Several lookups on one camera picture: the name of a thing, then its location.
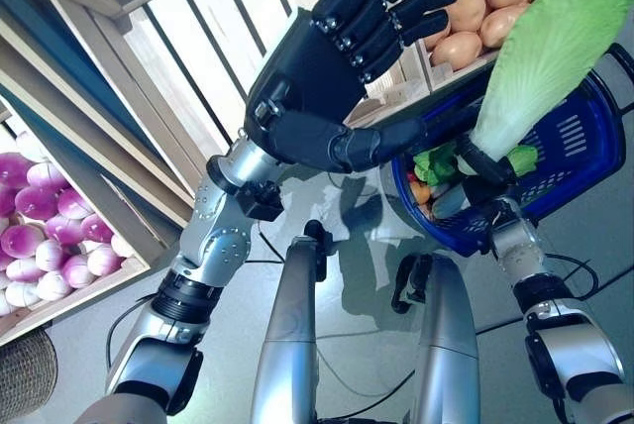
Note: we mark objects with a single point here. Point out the silver left robot leg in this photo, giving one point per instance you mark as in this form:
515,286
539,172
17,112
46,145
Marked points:
287,345

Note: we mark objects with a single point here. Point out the silver right robot leg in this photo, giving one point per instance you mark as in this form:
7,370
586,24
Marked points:
446,345

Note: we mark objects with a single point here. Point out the blue plastic shopping basket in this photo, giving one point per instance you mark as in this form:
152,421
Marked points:
584,181

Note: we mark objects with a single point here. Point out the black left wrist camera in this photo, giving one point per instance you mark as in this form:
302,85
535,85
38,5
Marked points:
260,203

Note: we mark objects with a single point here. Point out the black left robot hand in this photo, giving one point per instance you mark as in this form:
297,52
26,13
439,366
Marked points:
307,82

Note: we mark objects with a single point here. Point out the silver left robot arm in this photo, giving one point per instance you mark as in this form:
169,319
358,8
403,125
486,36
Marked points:
223,245

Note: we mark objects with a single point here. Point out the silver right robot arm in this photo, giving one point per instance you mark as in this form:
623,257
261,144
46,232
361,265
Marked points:
520,245

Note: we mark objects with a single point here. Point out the small orange round vegetable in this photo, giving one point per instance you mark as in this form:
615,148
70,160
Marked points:
421,192

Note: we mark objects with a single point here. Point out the wooden potato crate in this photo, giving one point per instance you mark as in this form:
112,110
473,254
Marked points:
455,72

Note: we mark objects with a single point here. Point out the woven wicker basket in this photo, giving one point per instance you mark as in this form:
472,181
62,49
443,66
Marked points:
25,374

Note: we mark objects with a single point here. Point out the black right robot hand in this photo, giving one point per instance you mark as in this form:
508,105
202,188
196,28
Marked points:
488,174

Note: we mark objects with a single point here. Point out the silver robot leg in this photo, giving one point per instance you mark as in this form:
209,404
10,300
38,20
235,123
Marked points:
446,345
287,345

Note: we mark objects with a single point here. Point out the purple white turnip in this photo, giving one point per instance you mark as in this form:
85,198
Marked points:
35,202
22,241
74,203
104,261
25,270
76,271
47,175
4,201
121,245
30,146
49,254
54,285
20,295
96,228
64,229
12,171

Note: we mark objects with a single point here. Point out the wooden turnip crate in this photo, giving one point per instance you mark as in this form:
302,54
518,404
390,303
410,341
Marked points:
99,286

